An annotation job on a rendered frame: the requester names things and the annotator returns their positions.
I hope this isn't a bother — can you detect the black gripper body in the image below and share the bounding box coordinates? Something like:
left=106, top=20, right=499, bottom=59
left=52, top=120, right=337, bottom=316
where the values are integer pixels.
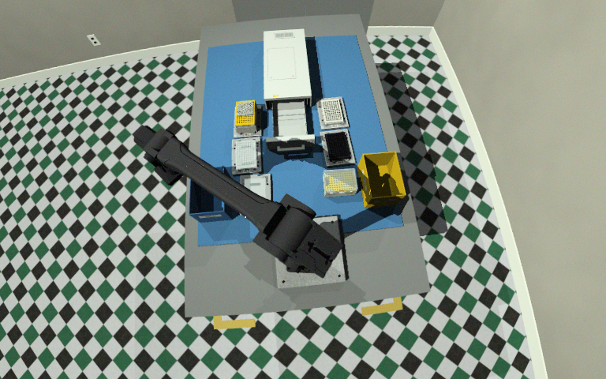
left=154, top=167, right=183, bottom=186

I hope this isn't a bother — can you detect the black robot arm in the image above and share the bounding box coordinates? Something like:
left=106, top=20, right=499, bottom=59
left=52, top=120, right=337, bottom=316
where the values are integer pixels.
left=133, top=125, right=344, bottom=278

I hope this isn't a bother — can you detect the yellow bin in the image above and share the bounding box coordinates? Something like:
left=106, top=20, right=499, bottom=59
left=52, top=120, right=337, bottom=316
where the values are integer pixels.
left=357, top=152, right=406, bottom=208

